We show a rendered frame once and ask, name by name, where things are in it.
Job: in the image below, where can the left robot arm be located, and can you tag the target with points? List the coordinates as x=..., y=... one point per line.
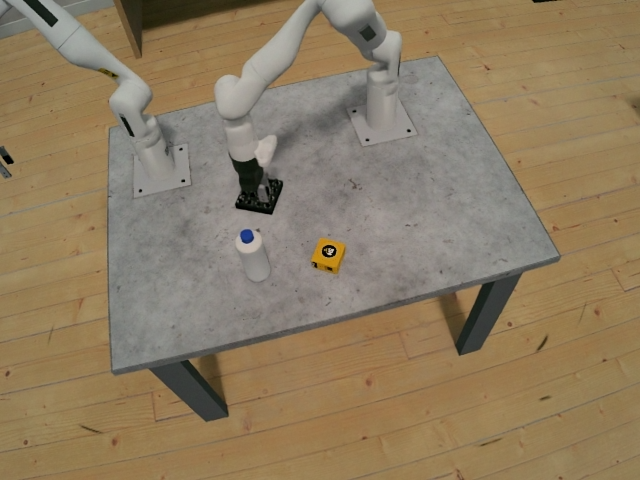
x=356, y=19

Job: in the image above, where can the black knob panel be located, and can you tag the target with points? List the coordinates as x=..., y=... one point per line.
x=248, y=202

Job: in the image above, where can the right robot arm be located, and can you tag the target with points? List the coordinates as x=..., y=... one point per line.
x=79, y=47

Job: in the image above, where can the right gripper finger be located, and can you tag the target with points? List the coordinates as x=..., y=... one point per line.
x=4, y=172
x=5, y=155

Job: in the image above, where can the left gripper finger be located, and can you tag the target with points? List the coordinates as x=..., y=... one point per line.
x=262, y=194
x=265, y=182

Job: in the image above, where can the white bottle with blue cap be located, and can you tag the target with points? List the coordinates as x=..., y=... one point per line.
x=250, y=247

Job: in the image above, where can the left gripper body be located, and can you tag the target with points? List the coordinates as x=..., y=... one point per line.
x=248, y=159

